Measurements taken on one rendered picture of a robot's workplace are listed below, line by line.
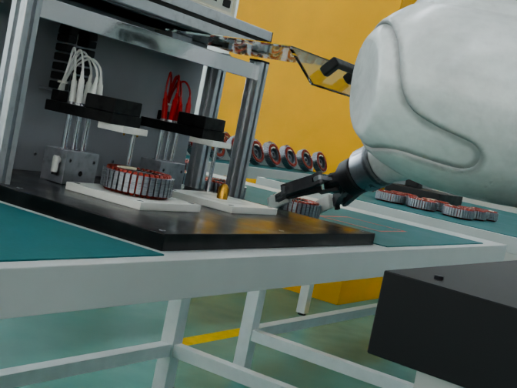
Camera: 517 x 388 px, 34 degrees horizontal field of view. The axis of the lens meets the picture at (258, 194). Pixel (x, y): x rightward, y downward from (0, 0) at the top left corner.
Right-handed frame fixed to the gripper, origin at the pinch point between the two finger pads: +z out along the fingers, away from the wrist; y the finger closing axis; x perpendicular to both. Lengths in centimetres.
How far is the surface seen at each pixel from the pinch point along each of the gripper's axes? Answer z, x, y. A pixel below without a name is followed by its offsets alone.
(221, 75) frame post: -3.1, 25.4, -18.9
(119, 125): -22, -1, -56
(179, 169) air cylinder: -4.0, 1.8, -32.3
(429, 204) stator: 51, 32, 112
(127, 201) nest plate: -26, -15, -58
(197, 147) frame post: 5.5, 12.3, -20.5
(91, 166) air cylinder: -11, -4, -55
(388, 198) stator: 63, 37, 105
